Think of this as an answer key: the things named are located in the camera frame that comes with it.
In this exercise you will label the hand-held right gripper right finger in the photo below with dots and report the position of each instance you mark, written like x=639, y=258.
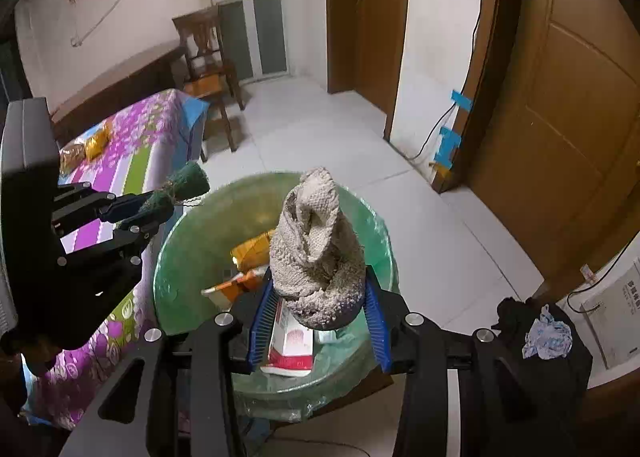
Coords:
x=379, y=332

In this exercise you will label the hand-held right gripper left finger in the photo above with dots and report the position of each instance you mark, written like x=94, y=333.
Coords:
x=264, y=332

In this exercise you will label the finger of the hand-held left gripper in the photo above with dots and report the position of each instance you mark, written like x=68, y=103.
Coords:
x=125, y=207
x=135, y=233

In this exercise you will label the dark green scouring pad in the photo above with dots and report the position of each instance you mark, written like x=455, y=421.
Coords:
x=185, y=187

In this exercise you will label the green lined bin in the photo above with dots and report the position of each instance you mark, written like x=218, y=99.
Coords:
x=200, y=247

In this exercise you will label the grey knitted rag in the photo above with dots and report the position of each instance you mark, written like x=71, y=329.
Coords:
x=315, y=237

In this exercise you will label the red white carton box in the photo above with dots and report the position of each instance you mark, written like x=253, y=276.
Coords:
x=292, y=347

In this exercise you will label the orange white snack packet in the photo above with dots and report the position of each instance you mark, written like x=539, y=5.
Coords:
x=232, y=289

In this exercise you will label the table with floral purple tablecloth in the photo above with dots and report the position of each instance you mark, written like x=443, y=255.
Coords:
x=145, y=147

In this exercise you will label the brown snack packet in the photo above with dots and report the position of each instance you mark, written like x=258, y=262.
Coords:
x=72, y=159

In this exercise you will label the gold snack packet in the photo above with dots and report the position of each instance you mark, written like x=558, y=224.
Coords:
x=99, y=141

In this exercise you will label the wooden chair with orange seat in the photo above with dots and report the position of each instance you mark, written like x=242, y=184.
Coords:
x=205, y=72

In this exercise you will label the crumpled blue white plastic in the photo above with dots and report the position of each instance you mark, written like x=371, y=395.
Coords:
x=547, y=334

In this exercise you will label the yellow tape strip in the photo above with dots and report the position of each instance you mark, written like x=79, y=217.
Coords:
x=441, y=168

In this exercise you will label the blue tape strip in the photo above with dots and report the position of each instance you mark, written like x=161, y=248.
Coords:
x=444, y=156
x=451, y=136
x=461, y=100

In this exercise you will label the frosted glass double door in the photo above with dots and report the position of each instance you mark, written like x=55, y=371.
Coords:
x=250, y=7

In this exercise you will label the wide brown panelled door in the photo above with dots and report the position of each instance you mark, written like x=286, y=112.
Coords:
x=565, y=112

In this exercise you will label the narrow brown wooden door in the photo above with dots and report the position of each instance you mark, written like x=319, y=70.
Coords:
x=370, y=12

